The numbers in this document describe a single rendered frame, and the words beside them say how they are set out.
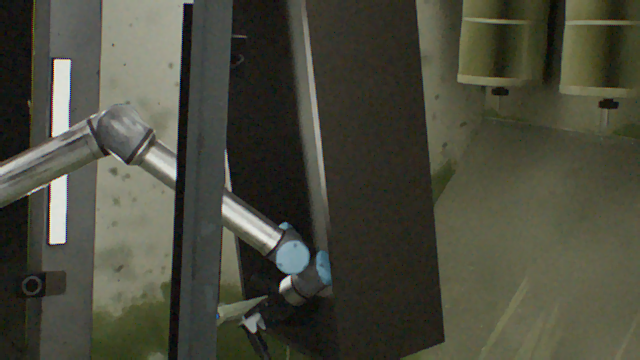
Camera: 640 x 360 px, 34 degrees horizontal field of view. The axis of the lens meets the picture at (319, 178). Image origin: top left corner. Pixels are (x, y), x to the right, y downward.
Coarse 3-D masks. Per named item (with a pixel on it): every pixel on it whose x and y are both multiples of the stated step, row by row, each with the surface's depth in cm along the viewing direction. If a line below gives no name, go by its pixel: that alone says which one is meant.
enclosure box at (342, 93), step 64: (256, 0) 327; (320, 0) 269; (384, 0) 280; (256, 64) 330; (320, 64) 272; (384, 64) 283; (256, 128) 334; (320, 128) 275; (384, 128) 286; (256, 192) 337; (320, 192) 350; (384, 192) 290; (256, 256) 341; (384, 256) 293; (320, 320) 336; (384, 320) 296
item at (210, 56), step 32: (224, 0) 165; (192, 32) 167; (224, 32) 166; (192, 64) 168; (224, 64) 166; (192, 96) 168; (224, 96) 167; (192, 128) 168; (224, 128) 168; (192, 160) 168; (224, 160) 169; (192, 192) 169; (192, 224) 169; (192, 256) 169; (192, 288) 170; (192, 320) 170; (192, 352) 171
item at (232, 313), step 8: (264, 296) 325; (224, 304) 311; (232, 304) 311; (240, 304) 313; (248, 304) 316; (224, 312) 306; (232, 312) 309; (240, 312) 312; (224, 320) 305; (232, 320) 310; (240, 320) 312; (248, 328) 313; (248, 336) 313; (256, 336) 312; (256, 344) 311; (264, 344) 312; (256, 352) 312; (264, 352) 311
